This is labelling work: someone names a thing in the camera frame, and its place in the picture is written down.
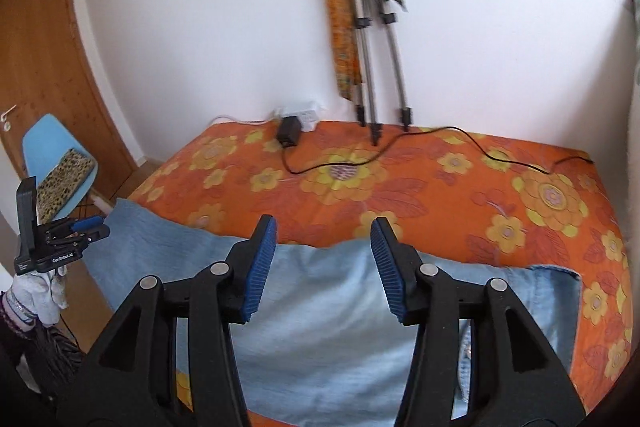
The orange patterned scarf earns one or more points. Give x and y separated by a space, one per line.
343 46

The silver camera tripod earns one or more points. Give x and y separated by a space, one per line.
366 13

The white power strip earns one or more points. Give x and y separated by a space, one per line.
308 114

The light blue denim pants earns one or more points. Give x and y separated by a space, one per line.
323 348

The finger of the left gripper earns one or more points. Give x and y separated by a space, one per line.
87 224
87 234

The orange floral bedspread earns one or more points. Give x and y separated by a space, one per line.
471 198

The silver door handle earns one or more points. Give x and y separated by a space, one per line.
4 118

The leopard print cushion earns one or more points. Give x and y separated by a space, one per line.
61 183

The black power adapter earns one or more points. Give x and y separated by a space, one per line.
289 131

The wooden door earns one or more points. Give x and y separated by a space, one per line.
44 70

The left white gloved hand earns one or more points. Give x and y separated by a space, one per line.
38 296

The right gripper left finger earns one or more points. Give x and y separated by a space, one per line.
166 357

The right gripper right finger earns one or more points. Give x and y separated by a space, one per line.
480 359

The blue plastic chair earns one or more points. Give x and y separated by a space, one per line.
44 144

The green striped white pillow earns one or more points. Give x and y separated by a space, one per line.
635 8

